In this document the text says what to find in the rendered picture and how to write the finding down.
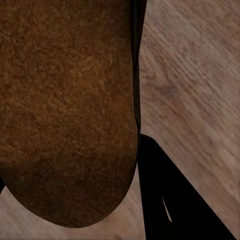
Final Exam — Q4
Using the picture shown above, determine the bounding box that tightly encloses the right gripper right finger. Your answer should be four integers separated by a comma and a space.
137, 133, 237, 240

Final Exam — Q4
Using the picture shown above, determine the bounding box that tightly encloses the sandal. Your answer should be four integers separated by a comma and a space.
0, 0, 147, 229

